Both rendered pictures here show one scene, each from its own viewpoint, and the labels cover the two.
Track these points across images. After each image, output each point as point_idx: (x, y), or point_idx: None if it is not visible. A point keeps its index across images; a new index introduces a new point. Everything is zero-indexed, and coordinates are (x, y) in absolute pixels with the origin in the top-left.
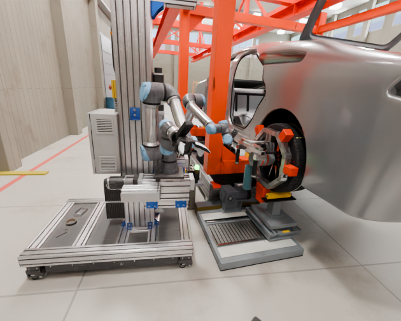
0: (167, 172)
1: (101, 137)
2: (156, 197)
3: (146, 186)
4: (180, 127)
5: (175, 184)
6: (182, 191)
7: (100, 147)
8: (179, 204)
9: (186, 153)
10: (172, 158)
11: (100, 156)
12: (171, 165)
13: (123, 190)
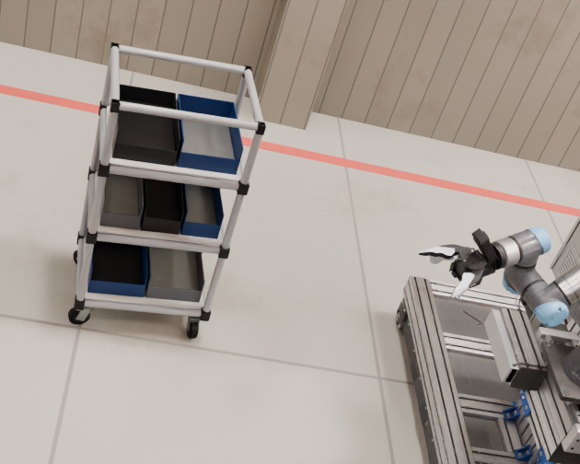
0: (564, 363)
1: None
2: (504, 370)
3: (530, 346)
4: (568, 272)
5: (558, 400)
6: (554, 429)
7: None
8: (544, 453)
9: (457, 276)
10: None
11: (573, 246)
12: None
13: (503, 310)
